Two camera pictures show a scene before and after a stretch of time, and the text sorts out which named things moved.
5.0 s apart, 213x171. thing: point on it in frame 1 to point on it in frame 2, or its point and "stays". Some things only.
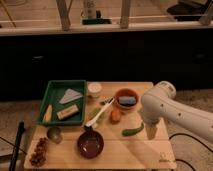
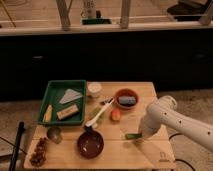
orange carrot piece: x=116 y=114 stays
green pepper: x=132 y=131 to x=132 y=136
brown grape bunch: x=38 y=156 stays
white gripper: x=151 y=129 stays
